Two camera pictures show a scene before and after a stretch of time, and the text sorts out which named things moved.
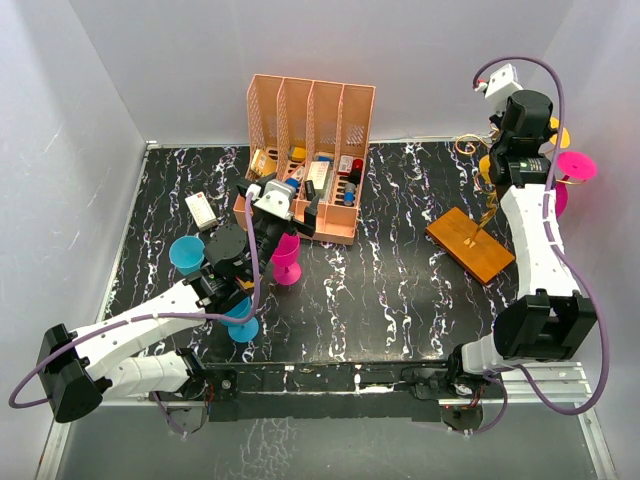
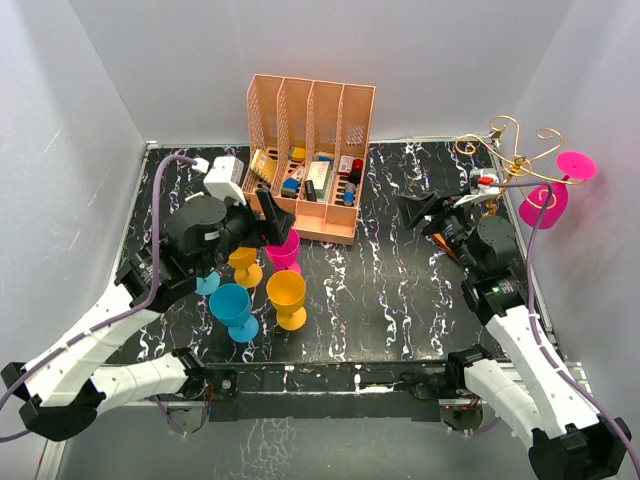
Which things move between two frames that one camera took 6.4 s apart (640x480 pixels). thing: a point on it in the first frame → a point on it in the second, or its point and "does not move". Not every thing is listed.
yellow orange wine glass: (486, 163) → (287, 289)
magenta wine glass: (577, 165) does not move
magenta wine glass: (287, 269) does not move
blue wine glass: (244, 331) does not move
